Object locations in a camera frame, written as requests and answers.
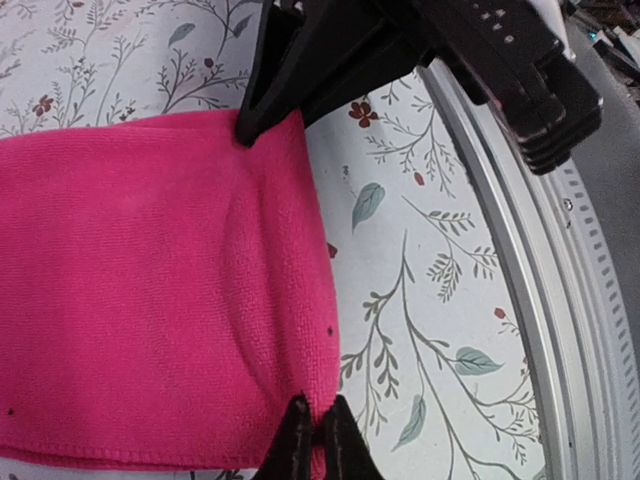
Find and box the floral patterned table mat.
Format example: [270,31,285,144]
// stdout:
[1,1,545,479]

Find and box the aluminium front rail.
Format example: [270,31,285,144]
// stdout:
[419,61,639,479]

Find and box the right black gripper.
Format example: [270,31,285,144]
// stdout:
[302,1,602,175]

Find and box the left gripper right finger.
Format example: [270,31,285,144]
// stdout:
[314,395,383,480]

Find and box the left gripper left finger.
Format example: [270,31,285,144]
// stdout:
[254,394,316,480]

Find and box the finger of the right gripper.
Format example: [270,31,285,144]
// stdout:
[234,0,351,149]

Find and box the pink red towel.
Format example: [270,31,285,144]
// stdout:
[1,110,340,470]

